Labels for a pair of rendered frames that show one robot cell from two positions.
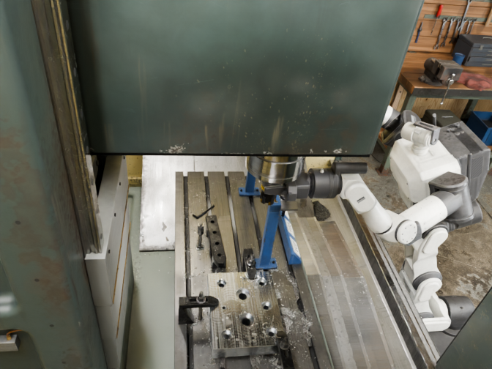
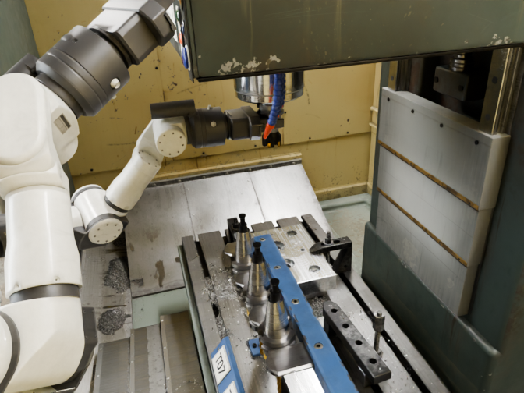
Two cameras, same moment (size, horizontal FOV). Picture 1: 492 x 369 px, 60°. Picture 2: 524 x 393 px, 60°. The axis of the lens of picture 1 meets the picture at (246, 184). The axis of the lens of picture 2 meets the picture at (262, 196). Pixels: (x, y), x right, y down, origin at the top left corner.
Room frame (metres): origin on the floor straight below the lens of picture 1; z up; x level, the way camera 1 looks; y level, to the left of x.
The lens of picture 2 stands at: (1.97, -0.15, 1.78)
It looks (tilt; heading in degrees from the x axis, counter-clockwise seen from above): 28 degrees down; 177
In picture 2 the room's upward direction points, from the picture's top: 3 degrees counter-clockwise
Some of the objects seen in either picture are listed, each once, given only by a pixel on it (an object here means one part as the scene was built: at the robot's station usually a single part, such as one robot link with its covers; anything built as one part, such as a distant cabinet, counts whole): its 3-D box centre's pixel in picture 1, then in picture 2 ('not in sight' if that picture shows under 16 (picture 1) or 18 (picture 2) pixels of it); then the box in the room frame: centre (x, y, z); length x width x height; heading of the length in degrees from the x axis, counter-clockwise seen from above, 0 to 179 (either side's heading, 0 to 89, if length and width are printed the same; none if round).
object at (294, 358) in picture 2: not in sight; (287, 359); (1.46, -0.10, 1.21); 0.07 x 0.05 x 0.01; 102
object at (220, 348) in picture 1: (244, 310); (281, 260); (0.85, -0.05, 0.97); 0.29 x 0.23 x 0.05; 12
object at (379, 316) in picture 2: (200, 235); (377, 332); (1.18, 0.15, 0.96); 0.03 x 0.03 x 0.13
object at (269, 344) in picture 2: not in sight; (277, 334); (1.40, -0.11, 1.21); 0.06 x 0.06 x 0.03
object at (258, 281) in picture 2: not in sight; (258, 274); (1.30, -0.13, 1.26); 0.04 x 0.04 x 0.07
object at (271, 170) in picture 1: (277, 148); (268, 68); (0.95, -0.07, 1.56); 0.16 x 0.16 x 0.12
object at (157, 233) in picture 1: (230, 209); not in sight; (1.59, 0.06, 0.75); 0.89 x 0.70 x 0.26; 102
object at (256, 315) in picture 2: not in sight; (267, 313); (1.35, -0.12, 1.21); 0.07 x 0.05 x 0.01; 102
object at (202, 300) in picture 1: (198, 306); (330, 252); (0.84, 0.11, 0.97); 0.13 x 0.03 x 0.15; 102
